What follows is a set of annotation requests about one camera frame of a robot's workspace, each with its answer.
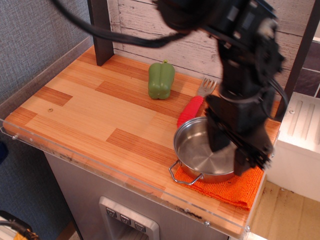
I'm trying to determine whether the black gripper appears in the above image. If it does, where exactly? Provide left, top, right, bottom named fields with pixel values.
left=205, top=86, right=275, bottom=176

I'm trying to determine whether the metal pot with handles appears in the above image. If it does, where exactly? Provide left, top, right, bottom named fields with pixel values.
left=169, top=116, right=237, bottom=186

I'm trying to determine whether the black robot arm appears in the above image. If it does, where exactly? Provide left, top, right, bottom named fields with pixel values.
left=156, top=0, right=284, bottom=176

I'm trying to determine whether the orange cloth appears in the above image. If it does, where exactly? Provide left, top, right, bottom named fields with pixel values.
left=176, top=167, right=264, bottom=211

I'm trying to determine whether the white toy sink unit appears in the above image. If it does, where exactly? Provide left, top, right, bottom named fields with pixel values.
left=266, top=92, right=320, bottom=201

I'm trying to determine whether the clear acrylic edge guard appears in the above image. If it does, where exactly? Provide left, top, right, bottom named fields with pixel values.
left=1, top=116, right=251, bottom=240

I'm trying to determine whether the green toy bell pepper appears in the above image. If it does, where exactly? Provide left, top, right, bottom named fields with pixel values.
left=148, top=60, right=176, bottom=100

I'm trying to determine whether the silver dispenser panel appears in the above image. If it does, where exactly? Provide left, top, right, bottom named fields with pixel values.
left=99, top=196, right=160, bottom=240

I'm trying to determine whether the grey toy fridge cabinet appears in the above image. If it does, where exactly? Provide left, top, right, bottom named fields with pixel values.
left=45, top=153, right=228, bottom=240

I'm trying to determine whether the yellow object bottom left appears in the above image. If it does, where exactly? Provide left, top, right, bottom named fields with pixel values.
left=13, top=229, right=40, bottom=240

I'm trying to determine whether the fork with red handle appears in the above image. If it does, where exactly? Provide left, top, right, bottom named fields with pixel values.
left=176, top=78, right=217, bottom=128

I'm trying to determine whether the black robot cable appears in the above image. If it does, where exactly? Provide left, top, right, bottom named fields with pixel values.
left=51, top=0, right=191, bottom=49

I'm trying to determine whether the dark right shelf post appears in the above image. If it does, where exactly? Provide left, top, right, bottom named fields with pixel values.
left=273, top=0, right=320, bottom=123

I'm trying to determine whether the dark shelf post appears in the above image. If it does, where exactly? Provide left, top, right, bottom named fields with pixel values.
left=273, top=0, right=320, bottom=123
left=87, top=0, right=114, bottom=66

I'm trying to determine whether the dark left shelf post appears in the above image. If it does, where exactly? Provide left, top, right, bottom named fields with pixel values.
left=87, top=0, right=114, bottom=66

